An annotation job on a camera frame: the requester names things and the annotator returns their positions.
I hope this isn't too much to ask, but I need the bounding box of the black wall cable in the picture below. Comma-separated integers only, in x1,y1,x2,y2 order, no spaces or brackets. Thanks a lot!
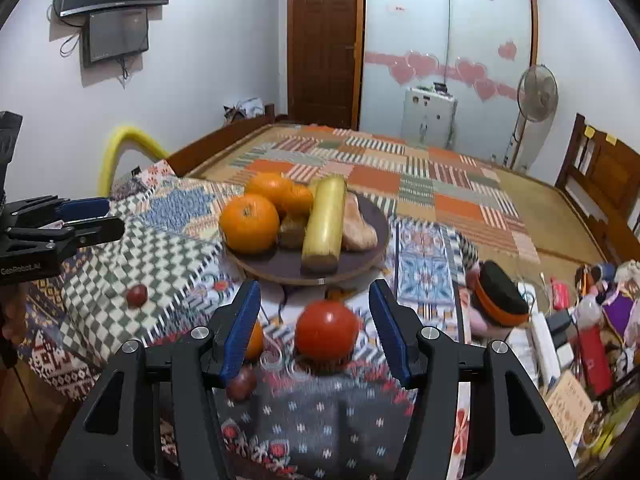
47,2,85,59

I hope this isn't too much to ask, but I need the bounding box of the standing electric fan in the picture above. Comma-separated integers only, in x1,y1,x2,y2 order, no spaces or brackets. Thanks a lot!
507,63,560,172

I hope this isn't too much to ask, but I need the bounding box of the person's left hand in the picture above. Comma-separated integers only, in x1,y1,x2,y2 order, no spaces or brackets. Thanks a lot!
0,286,27,348

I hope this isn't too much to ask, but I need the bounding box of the large orange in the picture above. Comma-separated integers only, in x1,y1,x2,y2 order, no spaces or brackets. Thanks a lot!
218,193,280,255
244,172,296,212

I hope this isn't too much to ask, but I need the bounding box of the patchwork striped blanket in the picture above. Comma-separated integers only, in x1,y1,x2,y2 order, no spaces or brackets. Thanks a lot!
199,124,542,267

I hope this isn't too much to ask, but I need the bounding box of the wooden bed headboard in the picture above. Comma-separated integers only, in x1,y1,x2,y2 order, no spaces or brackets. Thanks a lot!
554,112,640,267

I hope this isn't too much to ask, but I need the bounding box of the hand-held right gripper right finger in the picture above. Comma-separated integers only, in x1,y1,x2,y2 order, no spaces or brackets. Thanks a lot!
369,279,581,480

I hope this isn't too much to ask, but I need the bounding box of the patterned patchwork tablecloth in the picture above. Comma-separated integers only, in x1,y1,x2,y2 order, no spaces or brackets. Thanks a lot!
14,159,482,480

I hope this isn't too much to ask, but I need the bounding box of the sliding wardrobe with heart stickers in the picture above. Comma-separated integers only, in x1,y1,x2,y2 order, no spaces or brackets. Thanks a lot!
359,0,539,169

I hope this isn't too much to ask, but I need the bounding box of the small black wall monitor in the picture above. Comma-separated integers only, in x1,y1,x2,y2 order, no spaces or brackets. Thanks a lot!
82,6,150,69

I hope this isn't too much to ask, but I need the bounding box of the red box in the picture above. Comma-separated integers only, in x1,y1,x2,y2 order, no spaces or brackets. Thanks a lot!
574,327,614,397

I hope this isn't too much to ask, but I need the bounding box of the woven bamboo bed mat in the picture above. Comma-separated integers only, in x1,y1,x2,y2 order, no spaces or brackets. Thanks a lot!
492,167,609,267

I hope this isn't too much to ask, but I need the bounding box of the black and orange round case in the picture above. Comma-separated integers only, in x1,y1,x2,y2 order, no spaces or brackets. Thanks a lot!
467,259,531,329

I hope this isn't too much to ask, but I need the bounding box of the white box appliance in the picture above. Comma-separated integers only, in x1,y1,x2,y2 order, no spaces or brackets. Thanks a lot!
403,82,459,150

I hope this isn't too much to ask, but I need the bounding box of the purple round plate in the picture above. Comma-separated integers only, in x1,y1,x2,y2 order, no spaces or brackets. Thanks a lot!
222,190,391,286

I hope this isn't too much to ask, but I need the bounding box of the beige paper card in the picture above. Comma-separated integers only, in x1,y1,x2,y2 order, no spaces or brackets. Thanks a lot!
544,369,594,444

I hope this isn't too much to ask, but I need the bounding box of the brown wooden door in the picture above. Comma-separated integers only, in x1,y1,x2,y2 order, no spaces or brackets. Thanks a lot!
287,0,364,130

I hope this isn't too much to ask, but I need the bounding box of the small mandarin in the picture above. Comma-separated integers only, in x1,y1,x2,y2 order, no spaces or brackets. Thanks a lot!
244,322,265,361
282,184,315,217

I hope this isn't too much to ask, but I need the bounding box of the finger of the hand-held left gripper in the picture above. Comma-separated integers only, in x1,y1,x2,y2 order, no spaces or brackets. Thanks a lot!
9,197,111,225
6,215,125,254

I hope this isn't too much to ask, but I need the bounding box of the wooden bed footboard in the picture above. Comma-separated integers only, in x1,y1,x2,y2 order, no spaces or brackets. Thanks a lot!
164,103,277,177

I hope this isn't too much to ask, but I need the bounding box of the peeled pomelo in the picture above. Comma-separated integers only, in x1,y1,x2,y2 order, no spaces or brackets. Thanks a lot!
341,193,380,253

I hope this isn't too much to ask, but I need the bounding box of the pile of clothes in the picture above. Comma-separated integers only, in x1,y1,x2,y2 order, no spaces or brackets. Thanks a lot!
223,97,266,126

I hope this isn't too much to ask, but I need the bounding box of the yellow hoop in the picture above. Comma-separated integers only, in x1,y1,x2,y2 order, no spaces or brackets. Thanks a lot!
98,124,171,199

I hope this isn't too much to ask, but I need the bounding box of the red tomato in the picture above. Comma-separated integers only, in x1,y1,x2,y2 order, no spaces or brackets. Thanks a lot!
294,299,360,362

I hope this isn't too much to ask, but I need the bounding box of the yellow sugarcane piece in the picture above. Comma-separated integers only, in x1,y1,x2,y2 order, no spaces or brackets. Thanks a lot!
301,175,348,275

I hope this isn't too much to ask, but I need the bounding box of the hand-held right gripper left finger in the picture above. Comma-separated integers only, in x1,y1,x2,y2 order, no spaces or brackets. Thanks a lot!
47,280,263,480

